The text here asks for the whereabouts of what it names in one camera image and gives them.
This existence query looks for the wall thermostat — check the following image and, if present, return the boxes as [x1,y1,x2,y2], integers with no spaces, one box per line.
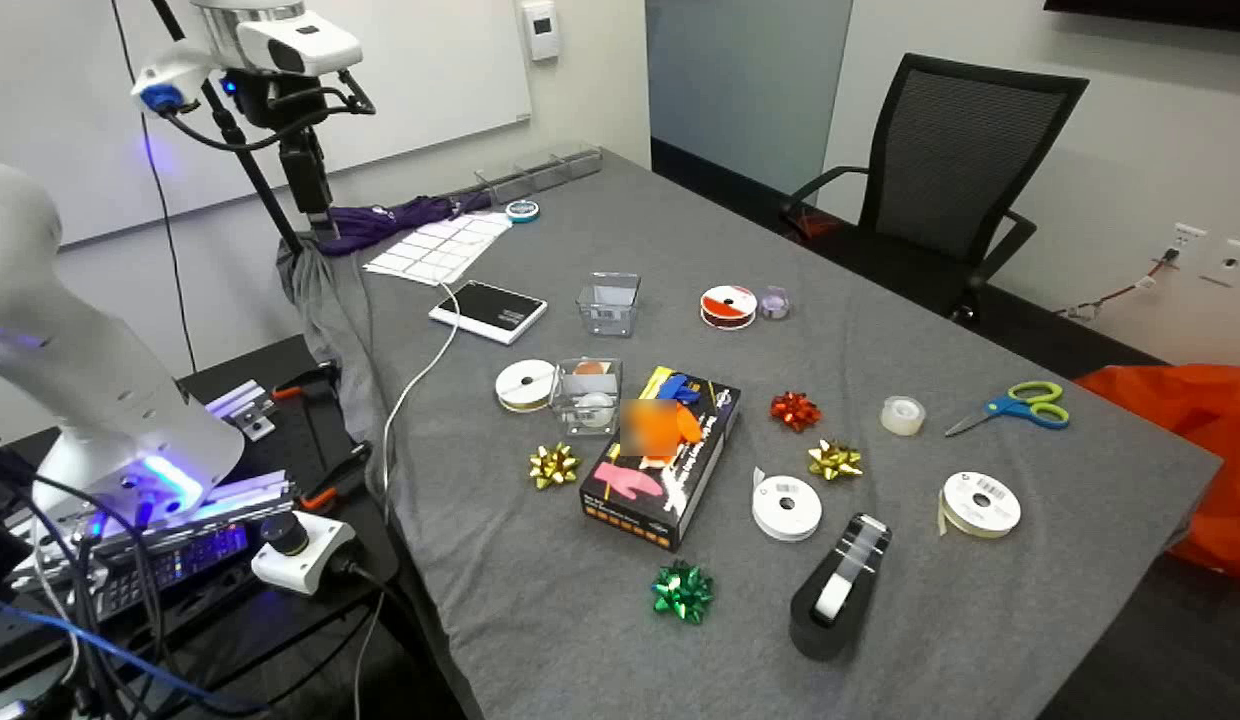
[518,0,560,64]

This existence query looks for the green gift bow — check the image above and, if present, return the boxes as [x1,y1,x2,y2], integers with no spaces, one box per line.
[652,561,717,626]

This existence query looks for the blue tape roll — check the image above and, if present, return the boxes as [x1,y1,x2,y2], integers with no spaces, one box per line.
[505,200,542,225]

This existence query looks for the white ribbon spool left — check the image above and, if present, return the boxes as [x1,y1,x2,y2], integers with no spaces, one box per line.
[492,362,560,413]

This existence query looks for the clear plastic box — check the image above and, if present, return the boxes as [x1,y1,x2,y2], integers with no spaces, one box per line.
[581,273,639,337]

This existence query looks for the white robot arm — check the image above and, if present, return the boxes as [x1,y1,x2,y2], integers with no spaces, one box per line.
[0,166,244,513]

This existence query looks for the gold gift bow right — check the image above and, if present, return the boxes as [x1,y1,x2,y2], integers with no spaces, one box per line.
[806,441,864,485]

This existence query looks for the white charging cable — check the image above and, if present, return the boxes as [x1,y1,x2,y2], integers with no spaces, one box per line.
[376,321,465,505]

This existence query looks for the clear tape roll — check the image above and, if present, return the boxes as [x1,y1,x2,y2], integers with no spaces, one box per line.
[880,396,926,435]

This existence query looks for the orange bag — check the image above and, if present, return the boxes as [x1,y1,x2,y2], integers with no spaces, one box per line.
[1075,362,1240,590]

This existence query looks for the grey table cloth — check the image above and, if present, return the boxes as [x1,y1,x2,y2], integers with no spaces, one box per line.
[321,160,1217,720]

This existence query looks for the white ribbon spool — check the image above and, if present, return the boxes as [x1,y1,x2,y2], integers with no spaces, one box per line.
[492,362,560,413]
[936,474,1022,540]
[751,474,822,543]

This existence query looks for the red orange ribbon spool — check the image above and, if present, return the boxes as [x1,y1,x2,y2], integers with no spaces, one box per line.
[698,283,760,334]

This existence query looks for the wall television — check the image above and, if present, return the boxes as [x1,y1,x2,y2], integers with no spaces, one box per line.
[1043,0,1240,32]

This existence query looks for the white label sheet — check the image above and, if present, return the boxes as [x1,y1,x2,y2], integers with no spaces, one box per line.
[368,211,510,288]

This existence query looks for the black box of bows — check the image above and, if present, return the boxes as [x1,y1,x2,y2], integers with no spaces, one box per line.
[581,364,741,551]

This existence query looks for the gold gift bow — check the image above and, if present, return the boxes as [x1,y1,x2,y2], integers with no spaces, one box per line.
[529,446,581,493]
[806,441,864,485]

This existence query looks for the white ribbon spool centre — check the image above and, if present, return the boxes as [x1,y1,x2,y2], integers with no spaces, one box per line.
[751,474,822,543]

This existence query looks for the red gift bow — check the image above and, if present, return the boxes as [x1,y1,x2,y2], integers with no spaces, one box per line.
[769,391,820,431]

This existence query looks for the camera on tripod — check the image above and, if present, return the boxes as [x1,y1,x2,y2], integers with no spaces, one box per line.
[131,0,376,257]

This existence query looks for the blue green scissors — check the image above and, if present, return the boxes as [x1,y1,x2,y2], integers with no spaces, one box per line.
[950,379,1073,435]

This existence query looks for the white ribbon spool right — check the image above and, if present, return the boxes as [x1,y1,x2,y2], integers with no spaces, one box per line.
[936,474,1022,540]

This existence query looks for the gold gift bow left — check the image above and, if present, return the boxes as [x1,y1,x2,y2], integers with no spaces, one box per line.
[529,446,581,493]

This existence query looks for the white power strip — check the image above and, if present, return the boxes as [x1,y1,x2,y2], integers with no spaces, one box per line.
[251,513,354,597]

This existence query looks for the black mesh office chair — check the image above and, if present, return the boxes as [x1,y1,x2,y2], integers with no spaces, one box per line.
[780,51,1083,325]

